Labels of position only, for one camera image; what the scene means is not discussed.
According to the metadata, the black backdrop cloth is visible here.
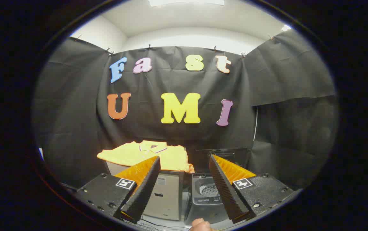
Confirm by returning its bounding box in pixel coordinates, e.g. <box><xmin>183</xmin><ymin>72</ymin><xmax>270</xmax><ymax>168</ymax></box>
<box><xmin>31</xmin><ymin>29</ymin><xmax>338</xmax><ymax>193</ymax></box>

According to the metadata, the orange polo shirt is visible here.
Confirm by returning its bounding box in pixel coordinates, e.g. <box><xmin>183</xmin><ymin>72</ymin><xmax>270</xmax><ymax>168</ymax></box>
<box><xmin>97</xmin><ymin>140</ymin><xmax>195</xmax><ymax>174</ymax></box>

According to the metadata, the grey washing machine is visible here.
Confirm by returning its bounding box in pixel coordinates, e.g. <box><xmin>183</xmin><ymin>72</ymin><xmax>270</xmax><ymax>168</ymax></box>
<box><xmin>185</xmin><ymin>173</ymin><xmax>235</xmax><ymax>225</ymax></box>

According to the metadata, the black cable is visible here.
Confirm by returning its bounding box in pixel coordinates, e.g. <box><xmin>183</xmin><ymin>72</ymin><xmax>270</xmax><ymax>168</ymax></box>
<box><xmin>129</xmin><ymin>217</ymin><xmax>191</xmax><ymax>231</ymax></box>

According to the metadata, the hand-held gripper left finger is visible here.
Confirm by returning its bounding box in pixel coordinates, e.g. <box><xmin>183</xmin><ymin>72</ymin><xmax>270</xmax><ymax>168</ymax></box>
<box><xmin>75</xmin><ymin>156</ymin><xmax>161</xmax><ymax>224</ymax></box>

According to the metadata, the thin white cable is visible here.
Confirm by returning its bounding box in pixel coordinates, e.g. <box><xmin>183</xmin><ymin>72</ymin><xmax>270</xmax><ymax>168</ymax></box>
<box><xmin>253</xmin><ymin>106</ymin><xmax>258</xmax><ymax>141</ymax></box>

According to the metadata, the grey cabinet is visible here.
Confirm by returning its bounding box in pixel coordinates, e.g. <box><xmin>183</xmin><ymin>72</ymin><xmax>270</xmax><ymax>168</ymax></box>
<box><xmin>105</xmin><ymin>160</ymin><xmax>184</xmax><ymax>221</ymax></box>

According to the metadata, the long ceiling light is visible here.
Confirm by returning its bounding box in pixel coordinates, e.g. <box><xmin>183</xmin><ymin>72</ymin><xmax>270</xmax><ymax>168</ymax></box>
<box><xmin>149</xmin><ymin>0</ymin><xmax>225</xmax><ymax>7</ymax></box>

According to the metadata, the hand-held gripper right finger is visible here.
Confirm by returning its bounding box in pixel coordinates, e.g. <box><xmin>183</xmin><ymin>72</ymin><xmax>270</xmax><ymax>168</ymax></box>
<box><xmin>209</xmin><ymin>154</ymin><xmax>295</xmax><ymax>224</ymax></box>

